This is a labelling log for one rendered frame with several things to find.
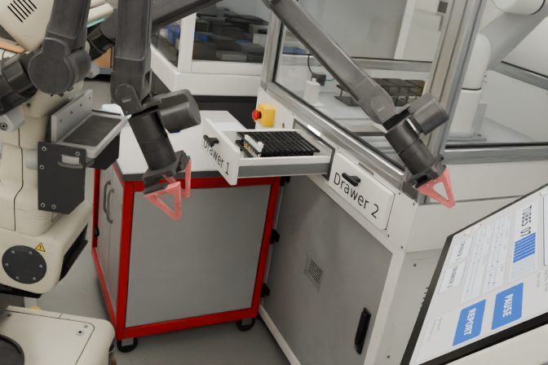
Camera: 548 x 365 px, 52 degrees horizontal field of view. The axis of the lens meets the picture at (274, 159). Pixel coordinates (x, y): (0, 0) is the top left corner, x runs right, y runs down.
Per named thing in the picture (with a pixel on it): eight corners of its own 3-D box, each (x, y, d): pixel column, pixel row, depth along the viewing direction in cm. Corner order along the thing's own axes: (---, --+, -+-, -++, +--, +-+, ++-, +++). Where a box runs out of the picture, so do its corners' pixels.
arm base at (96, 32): (79, 28, 147) (61, 36, 136) (104, 14, 146) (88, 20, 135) (98, 58, 150) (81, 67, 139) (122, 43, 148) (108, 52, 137)
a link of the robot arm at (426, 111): (372, 112, 124) (366, 102, 115) (415, 81, 122) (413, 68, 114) (404, 155, 120) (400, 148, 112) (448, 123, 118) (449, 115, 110)
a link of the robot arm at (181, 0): (275, -42, 136) (262, -64, 127) (291, 6, 133) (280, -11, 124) (119, 30, 146) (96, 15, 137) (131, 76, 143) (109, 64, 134)
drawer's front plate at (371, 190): (380, 230, 152) (389, 194, 148) (328, 184, 176) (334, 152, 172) (386, 230, 153) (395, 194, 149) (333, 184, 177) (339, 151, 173)
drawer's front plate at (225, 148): (231, 186, 164) (235, 151, 160) (200, 148, 188) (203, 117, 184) (236, 186, 165) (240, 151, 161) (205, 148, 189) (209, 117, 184)
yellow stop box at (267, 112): (261, 127, 212) (263, 108, 209) (254, 120, 218) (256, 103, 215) (272, 126, 214) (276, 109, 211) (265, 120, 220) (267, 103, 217)
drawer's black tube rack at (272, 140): (254, 171, 172) (257, 151, 170) (234, 149, 187) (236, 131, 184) (316, 169, 182) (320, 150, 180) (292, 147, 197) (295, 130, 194)
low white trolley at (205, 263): (112, 362, 202) (122, 173, 175) (87, 268, 253) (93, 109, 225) (257, 336, 228) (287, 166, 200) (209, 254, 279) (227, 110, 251)
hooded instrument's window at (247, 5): (176, 71, 244) (186, -38, 228) (107, 3, 390) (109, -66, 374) (387, 80, 295) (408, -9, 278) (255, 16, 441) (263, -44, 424)
